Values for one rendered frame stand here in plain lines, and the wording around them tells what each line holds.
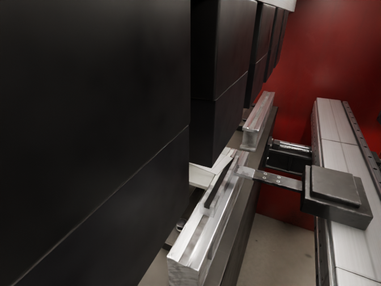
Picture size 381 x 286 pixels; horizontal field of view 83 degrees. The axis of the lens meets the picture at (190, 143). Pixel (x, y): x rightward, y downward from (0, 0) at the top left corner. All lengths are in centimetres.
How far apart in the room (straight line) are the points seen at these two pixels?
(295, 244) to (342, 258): 130
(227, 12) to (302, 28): 108
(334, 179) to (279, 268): 114
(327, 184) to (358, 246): 11
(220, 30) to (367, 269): 41
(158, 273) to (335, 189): 39
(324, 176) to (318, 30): 87
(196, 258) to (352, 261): 25
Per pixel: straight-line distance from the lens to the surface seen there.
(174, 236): 52
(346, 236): 50
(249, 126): 84
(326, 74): 132
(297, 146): 101
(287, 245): 173
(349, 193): 51
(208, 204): 46
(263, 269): 158
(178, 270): 44
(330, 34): 129
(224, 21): 21
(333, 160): 71
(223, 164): 55
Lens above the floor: 132
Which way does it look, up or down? 30 degrees down
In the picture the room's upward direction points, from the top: straight up
